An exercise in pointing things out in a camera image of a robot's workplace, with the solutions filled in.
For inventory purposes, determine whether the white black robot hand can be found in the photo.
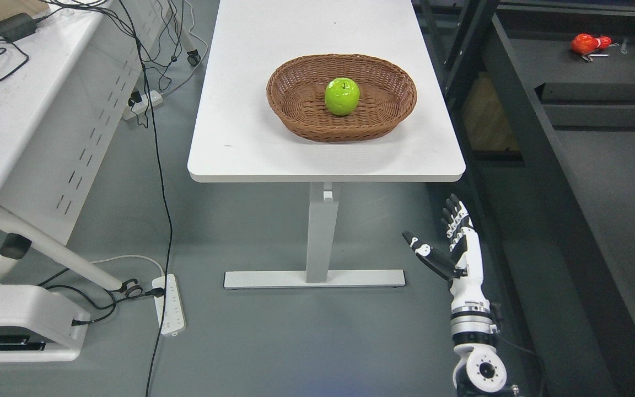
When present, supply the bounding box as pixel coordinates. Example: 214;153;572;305
402;194;491;314

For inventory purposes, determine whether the green apple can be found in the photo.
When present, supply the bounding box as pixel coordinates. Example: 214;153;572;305
324;78;360;116

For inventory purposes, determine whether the white robot base unit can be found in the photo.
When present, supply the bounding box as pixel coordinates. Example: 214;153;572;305
0;284;91;363

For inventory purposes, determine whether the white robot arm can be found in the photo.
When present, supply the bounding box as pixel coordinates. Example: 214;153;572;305
450;307;521;396

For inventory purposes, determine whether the black metal shelf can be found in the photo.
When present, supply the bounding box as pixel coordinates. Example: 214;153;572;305
413;1;635;396

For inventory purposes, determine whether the red toy on shelf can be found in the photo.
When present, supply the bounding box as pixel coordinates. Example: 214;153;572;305
570;33;613;55

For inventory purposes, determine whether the brown wicker basket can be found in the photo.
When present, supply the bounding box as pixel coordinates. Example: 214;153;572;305
266;53;417;142

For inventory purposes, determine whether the white table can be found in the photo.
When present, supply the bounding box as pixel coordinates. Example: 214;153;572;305
187;1;466;289

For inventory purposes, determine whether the white power strip near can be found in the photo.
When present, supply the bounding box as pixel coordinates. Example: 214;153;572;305
151;273;186;336

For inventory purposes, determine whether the white power strip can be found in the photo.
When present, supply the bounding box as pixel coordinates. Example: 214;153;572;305
151;273;186;336
122;90;163;120

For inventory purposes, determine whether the white power strip far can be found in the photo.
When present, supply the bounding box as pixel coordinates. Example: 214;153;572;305
122;90;163;120

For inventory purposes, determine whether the white side desk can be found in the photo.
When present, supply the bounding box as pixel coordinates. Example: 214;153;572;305
0;1;192;292

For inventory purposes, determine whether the black power adapter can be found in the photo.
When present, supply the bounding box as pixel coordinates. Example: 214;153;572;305
0;12;37;42

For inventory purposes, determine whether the long black cable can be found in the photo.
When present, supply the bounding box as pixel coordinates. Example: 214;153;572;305
114;0;174;397

